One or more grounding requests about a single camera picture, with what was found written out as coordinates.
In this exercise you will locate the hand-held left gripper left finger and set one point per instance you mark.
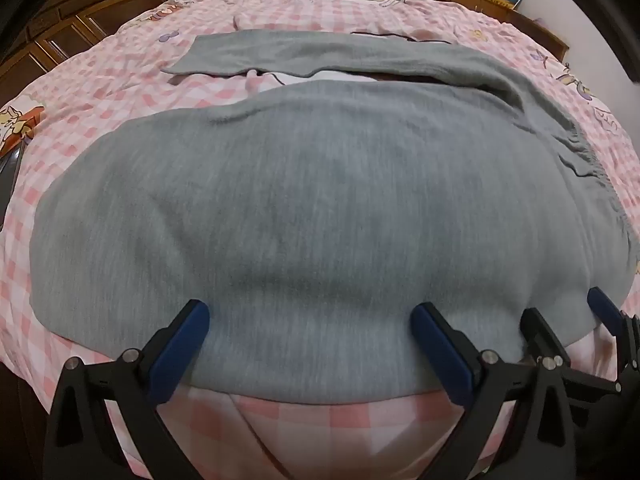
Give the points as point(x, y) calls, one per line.
point(181, 345)

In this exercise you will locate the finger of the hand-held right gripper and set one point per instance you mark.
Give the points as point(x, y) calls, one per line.
point(602, 307)
point(540, 332)

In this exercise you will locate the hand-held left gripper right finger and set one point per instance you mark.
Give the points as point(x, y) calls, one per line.
point(442, 355)

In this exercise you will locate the grey pants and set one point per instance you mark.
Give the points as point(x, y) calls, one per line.
point(300, 185)

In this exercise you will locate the dark flat object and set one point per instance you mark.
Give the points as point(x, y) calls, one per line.
point(9, 180)

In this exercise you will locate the pink checked cartoon blanket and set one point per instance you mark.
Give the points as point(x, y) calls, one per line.
point(100, 75)

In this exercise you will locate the dark wooden wardrobe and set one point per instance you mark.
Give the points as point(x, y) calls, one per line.
point(65, 25)

